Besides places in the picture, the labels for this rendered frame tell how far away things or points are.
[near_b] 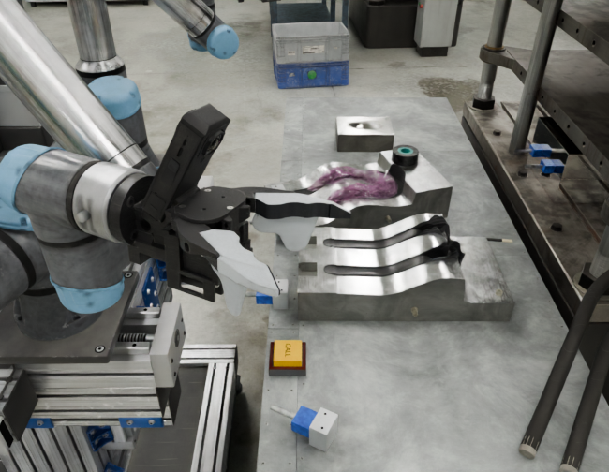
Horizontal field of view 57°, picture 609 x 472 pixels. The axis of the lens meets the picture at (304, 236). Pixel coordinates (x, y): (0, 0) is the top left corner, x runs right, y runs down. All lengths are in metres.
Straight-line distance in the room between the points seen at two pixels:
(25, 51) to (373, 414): 0.86
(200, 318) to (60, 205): 1.97
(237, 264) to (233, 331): 2.02
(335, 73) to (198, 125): 4.38
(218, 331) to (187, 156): 2.00
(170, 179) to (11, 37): 0.33
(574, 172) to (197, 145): 1.54
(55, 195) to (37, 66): 0.21
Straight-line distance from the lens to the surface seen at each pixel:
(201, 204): 0.50
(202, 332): 2.46
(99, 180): 0.56
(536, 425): 1.18
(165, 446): 1.87
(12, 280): 0.92
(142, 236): 0.56
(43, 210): 0.61
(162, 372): 1.06
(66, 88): 0.75
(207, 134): 0.47
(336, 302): 1.29
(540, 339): 1.40
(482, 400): 1.23
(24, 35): 0.77
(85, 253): 0.64
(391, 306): 1.31
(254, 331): 2.43
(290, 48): 4.70
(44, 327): 1.03
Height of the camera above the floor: 1.73
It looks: 36 degrees down
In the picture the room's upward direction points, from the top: straight up
